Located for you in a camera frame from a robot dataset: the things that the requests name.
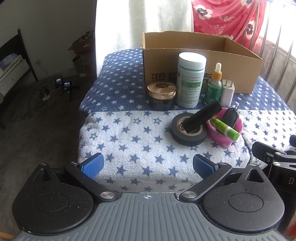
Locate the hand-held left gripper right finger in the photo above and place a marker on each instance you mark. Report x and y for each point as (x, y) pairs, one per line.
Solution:
(203, 165)

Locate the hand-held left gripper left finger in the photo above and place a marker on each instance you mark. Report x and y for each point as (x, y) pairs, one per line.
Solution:
(92, 165)

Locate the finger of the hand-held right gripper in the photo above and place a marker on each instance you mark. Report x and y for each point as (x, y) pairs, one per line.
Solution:
(293, 141)
(266, 150)

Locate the pink bowl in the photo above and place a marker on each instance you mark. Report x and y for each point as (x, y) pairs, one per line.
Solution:
(217, 136)

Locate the black tape roll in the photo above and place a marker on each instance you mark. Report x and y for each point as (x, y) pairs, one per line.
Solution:
(185, 139)

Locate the green glue stick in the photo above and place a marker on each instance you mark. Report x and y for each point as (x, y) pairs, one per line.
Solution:
(226, 129)

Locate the black cylindrical tube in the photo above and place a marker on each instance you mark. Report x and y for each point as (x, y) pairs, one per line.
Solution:
(201, 117)

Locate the black car key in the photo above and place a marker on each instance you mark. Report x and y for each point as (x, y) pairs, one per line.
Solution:
(229, 117)

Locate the white charger plug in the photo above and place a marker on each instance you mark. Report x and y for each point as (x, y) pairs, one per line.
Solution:
(227, 95)

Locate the green dropper bottle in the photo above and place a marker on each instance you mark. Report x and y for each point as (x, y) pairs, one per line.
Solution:
(212, 90)

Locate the black jar with gold lid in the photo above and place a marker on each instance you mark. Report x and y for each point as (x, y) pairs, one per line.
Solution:
(161, 99)

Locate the white pill bottle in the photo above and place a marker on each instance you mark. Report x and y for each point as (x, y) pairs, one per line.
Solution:
(189, 76)

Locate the brown cardboard box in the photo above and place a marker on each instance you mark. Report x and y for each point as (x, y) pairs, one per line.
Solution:
(159, 64)

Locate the white star-print towel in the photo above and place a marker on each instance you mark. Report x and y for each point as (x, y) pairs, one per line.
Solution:
(138, 143)

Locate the blue star-print blanket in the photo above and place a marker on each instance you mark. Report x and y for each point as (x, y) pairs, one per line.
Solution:
(120, 81)

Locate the closed background cardboard box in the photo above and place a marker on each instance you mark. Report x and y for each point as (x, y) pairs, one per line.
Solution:
(86, 63)

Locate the metal railing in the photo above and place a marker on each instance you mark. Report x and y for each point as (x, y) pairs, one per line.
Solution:
(265, 27)

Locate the open background cardboard box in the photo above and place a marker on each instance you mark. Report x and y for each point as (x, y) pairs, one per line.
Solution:
(81, 44)

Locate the white bed mattress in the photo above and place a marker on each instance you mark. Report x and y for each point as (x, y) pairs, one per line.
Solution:
(11, 74)

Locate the red floral cloth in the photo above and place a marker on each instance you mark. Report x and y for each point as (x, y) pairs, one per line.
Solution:
(222, 18)

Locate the white patterned curtain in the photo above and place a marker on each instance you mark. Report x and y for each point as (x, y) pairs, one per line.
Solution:
(138, 23)

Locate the black bed frame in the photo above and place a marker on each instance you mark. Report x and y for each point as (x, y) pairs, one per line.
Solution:
(26, 52)

